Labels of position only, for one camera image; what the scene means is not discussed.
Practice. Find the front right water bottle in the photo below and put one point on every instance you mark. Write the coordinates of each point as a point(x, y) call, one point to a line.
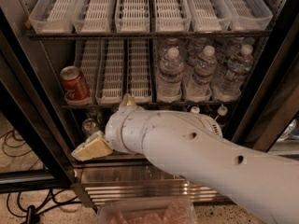
point(227, 87)

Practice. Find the black fridge door left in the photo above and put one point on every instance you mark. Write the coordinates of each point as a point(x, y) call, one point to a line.
point(21, 106)

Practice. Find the clear plastic container with food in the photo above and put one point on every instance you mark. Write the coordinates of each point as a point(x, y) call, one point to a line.
point(152, 210)

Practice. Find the brown drink bottle left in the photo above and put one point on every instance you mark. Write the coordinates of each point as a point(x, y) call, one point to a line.
point(195, 110)

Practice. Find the top shelf tray five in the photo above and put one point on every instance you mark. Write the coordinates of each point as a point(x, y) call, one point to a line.
point(209, 15)

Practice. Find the front middle water bottle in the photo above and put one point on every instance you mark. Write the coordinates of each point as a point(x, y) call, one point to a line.
point(203, 70)

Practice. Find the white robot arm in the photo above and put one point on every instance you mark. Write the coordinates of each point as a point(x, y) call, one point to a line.
point(191, 146)

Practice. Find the top shelf tray three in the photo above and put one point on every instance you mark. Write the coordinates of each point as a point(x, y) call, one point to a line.
point(132, 16)

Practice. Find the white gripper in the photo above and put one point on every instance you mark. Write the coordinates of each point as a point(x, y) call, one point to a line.
point(113, 129)

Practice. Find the top shelf tray six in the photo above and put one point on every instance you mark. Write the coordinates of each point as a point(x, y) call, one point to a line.
point(252, 15)

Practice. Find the top shelf tray one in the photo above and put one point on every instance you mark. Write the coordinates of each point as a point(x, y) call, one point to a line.
point(53, 16)

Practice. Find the steel fridge base grille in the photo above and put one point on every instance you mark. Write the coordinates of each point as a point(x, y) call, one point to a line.
point(120, 179)

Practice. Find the top shelf tray four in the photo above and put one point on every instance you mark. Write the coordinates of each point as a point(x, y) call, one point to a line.
point(171, 16)

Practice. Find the top shelf tray two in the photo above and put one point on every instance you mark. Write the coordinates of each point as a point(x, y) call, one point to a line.
point(93, 16)

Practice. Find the front left water bottle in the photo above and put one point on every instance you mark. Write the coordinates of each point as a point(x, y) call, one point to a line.
point(169, 76)

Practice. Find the middle shelf tray three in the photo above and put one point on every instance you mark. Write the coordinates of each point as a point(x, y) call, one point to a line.
point(138, 70)

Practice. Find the shelf tray three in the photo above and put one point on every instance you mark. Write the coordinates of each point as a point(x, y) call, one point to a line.
point(138, 70)
point(132, 16)

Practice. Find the brown drink bottle right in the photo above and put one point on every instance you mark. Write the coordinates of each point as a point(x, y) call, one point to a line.
point(221, 115)

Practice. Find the silver can front left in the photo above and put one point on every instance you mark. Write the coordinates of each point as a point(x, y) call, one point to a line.
point(89, 127)

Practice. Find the red coke can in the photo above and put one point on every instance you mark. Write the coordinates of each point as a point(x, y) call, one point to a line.
point(74, 83)

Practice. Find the middle shelf tray two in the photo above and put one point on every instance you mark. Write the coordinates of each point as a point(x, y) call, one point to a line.
point(110, 78)

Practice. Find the water bottle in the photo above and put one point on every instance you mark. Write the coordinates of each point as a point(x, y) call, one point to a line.
point(169, 76)
point(227, 87)
point(203, 70)

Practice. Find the shelf tray two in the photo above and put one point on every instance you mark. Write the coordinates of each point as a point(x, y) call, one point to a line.
point(93, 16)
point(110, 78)

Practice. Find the brown drink bottle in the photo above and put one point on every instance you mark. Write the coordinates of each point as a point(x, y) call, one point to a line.
point(195, 110)
point(221, 115)

